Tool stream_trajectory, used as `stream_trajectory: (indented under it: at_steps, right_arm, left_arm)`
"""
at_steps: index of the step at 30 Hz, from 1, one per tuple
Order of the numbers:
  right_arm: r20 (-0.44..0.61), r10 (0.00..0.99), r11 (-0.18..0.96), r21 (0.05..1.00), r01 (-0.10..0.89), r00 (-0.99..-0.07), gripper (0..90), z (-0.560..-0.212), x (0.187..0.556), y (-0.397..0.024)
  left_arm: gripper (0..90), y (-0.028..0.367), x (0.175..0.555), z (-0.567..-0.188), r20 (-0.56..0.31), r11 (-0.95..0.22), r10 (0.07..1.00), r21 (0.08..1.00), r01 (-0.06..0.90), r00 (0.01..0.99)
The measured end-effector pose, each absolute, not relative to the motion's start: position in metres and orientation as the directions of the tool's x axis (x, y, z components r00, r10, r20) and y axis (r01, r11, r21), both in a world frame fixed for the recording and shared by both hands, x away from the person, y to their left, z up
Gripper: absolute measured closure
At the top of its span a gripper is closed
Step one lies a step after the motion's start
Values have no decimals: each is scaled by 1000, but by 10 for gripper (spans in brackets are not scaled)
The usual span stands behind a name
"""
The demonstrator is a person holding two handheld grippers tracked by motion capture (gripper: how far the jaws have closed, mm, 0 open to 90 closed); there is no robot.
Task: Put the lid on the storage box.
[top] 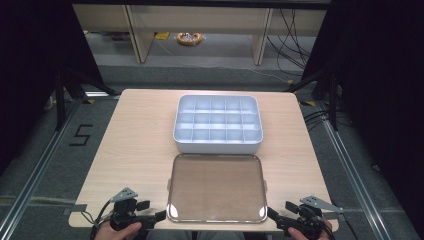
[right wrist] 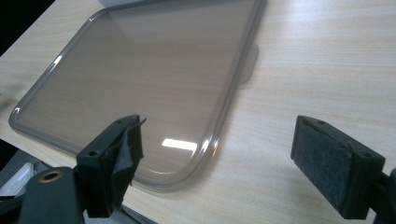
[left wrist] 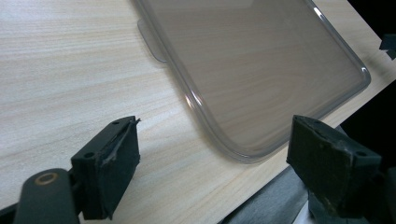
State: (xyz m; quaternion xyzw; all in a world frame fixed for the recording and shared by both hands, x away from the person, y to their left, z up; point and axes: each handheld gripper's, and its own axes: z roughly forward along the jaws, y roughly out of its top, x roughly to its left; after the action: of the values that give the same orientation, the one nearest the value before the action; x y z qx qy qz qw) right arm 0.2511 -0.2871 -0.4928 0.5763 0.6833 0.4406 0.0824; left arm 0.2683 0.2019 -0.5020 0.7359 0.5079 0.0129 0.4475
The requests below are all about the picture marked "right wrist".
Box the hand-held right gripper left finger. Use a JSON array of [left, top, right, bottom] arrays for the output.
[[75, 114, 148, 218]]

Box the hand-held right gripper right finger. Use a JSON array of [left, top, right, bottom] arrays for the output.
[[290, 115, 387, 220]]

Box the transparent grey plastic lid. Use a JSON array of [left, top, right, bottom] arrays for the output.
[[7, 0, 268, 193]]

